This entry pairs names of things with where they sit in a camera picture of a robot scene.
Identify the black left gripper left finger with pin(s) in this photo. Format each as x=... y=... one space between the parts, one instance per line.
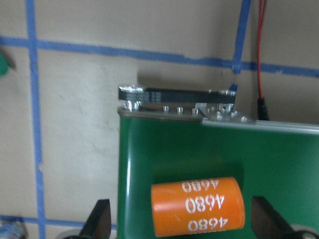
x=98 y=224

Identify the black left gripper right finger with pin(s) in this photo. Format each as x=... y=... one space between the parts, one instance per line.
x=267 y=223

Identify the orange cylinder with 4680 text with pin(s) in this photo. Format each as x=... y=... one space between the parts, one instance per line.
x=197 y=206

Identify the green conveyor belt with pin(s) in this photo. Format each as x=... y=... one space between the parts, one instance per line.
x=171 y=135

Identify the lone yellow push button switch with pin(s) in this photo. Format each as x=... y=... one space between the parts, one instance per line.
x=12 y=230

